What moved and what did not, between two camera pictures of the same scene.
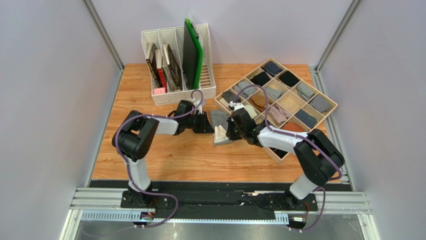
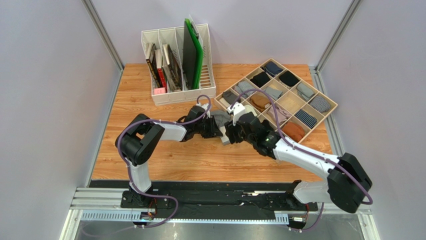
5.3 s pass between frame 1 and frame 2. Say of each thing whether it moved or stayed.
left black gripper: moved
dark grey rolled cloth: stayed
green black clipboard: stayed
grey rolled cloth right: stayed
